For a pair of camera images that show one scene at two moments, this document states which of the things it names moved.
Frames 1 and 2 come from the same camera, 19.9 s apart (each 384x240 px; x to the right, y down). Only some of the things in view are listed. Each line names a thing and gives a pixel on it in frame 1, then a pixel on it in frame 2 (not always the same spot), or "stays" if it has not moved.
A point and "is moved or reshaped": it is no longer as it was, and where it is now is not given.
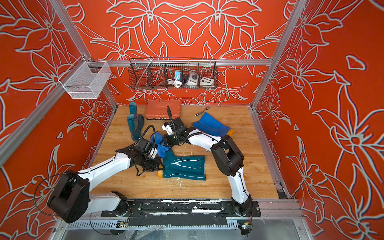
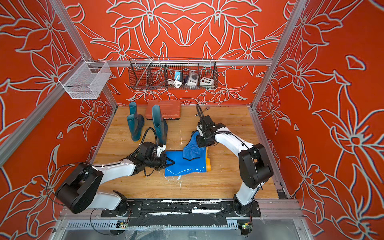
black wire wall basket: (147, 73) stays
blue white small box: (177, 73) stays
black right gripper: (167, 139) to (200, 143)
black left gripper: (156, 165) stays
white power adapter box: (193, 79) stays
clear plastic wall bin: (85, 80) stays
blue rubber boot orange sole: (211, 125) is moved or reshaped
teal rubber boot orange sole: (135, 121) stays
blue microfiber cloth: (156, 137) to (191, 150)
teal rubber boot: (189, 167) to (160, 126)
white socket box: (206, 81) stays
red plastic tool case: (157, 109) stays
